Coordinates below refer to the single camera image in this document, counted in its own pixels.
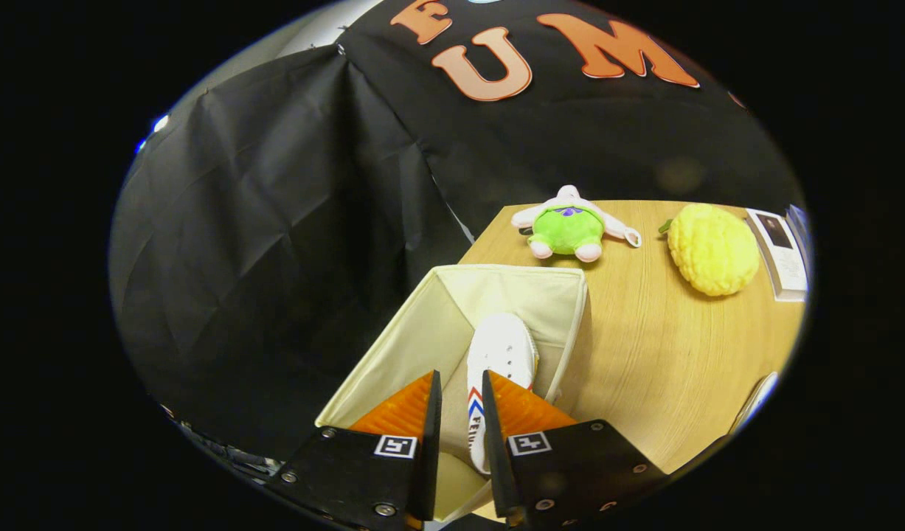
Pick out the small ceiling light panel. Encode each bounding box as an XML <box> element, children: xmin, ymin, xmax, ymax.
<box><xmin>134</xmin><ymin>113</ymin><xmax>171</xmax><ymax>154</ymax></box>

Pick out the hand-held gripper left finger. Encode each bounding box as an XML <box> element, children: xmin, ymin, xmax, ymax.
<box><xmin>268</xmin><ymin>370</ymin><xmax>443</xmax><ymax>531</ymax></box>

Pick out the white shoe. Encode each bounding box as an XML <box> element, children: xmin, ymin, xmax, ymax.
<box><xmin>465</xmin><ymin>313</ymin><xmax>539</xmax><ymax>475</ymax></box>
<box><xmin>729</xmin><ymin>371</ymin><xmax>780</xmax><ymax>436</ymax></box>

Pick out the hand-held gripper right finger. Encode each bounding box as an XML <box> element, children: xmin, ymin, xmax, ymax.
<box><xmin>482</xmin><ymin>370</ymin><xmax>670</xmax><ymax>531</ymax></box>

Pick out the black backdrop cloth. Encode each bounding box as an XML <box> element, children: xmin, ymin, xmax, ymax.
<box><xmin>109</xmin><ymin>0</ymin><xmax>803</xmax><ymax>459</ymax></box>

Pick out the green and pink plush toy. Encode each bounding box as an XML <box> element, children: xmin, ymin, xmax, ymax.
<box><xmin>511</xmin><ymin>184</ymin><xmax>642</xmax><ymax>263</ymax></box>

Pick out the yellow plush ball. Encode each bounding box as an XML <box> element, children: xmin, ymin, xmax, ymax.
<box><xmin>659</xmin><ymin>204</ymin><xmax>761</xmax><ymax>297</ymax></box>

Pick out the white book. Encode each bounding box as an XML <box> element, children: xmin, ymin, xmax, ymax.
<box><xmin>745</xmin><ymin>209</ymin><xmax>808</xmax><ymax>302</ymax></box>

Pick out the blue book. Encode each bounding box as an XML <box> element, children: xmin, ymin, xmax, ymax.
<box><xmin>786</xmin><ymin>204</ymin><xmax>813</xmax><ymax>251</ymax></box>

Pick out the beige fabric storage box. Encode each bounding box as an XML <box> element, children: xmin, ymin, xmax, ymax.
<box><xmin>316</xmin><ymin>264</ymin><xmax>589</xmax><ymax>524</ymax></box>

